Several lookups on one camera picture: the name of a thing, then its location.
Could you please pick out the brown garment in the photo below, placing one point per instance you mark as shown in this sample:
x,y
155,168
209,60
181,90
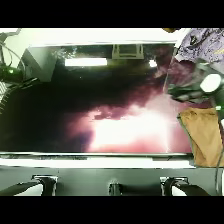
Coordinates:
x,y
206,136

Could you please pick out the purple patterned garment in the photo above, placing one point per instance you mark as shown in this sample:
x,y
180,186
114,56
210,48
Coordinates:
x,y
203,45

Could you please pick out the silver frame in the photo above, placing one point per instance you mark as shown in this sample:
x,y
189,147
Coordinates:
x,y
100,163

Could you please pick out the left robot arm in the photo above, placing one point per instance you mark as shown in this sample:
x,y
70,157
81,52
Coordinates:
x,y
13,75

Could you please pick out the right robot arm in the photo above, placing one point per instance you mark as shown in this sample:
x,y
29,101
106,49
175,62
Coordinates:
x,y
210,82

